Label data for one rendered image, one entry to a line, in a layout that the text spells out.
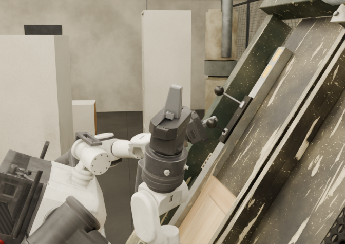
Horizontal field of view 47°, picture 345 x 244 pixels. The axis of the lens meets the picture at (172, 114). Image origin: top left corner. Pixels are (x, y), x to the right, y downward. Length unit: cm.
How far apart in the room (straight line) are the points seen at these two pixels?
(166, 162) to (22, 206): 44
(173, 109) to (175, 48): 418
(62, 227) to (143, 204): 19
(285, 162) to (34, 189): 67
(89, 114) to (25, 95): 278
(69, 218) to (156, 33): 411
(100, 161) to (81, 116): 513
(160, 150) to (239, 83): 100
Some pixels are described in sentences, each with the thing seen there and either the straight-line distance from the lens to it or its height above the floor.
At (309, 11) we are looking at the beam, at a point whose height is 183.
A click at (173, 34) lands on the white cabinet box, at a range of 491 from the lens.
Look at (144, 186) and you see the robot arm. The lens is 84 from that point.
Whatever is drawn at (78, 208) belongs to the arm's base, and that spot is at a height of 137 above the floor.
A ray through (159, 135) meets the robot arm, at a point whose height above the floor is 156.
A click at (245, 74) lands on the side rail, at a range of 172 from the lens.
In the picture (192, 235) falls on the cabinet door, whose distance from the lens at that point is 143.
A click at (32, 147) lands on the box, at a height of 81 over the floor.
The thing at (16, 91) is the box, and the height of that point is 130.
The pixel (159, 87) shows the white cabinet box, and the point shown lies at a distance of 493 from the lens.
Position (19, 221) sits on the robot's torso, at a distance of 104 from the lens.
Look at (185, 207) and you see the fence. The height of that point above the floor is 111.
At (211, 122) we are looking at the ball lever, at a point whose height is 144.
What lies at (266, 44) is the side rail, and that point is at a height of 171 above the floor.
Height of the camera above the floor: 174
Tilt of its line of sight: 11 degrees down
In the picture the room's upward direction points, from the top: straight up
